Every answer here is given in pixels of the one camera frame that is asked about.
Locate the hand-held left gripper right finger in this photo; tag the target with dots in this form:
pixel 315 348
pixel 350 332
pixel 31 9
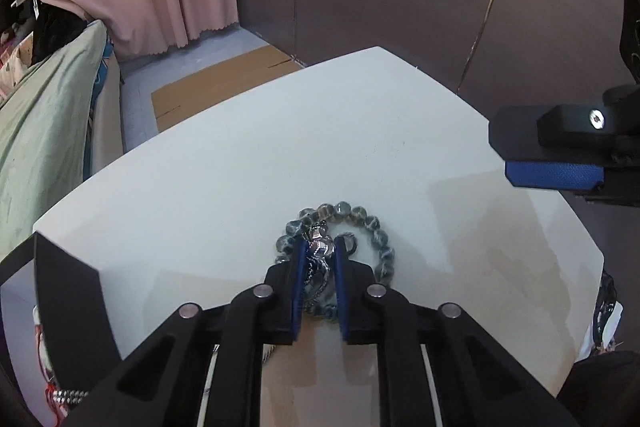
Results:
pixel 342 287

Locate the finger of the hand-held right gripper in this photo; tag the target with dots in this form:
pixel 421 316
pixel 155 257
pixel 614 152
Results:
pixel 550 174
pixel 615 197

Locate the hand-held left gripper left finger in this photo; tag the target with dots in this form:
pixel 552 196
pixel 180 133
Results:
pixel 299 287

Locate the black jewelry box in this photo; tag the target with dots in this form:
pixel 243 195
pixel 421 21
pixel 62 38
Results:
pixel 65 302

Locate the translucent shell disc ornament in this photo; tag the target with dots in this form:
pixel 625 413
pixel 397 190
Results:
pixel 41 337

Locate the dark cloth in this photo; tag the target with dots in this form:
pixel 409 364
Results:
pixel 605 387

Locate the flat cardboard sheet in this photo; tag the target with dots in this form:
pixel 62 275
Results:
pixel 220 82

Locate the silver bead strand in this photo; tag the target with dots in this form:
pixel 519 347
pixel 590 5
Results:
pixel 72 394

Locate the printed bed skirt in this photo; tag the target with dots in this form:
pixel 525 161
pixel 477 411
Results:
pixel 100 72

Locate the bed with green sheet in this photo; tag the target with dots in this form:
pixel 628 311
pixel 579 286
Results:
pixel 45 117

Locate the black clothing pile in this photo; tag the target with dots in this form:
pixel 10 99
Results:
pixel 57 27

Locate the pile of stuffed toys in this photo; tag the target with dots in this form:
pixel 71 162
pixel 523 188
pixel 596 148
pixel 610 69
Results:
pixel 12 52

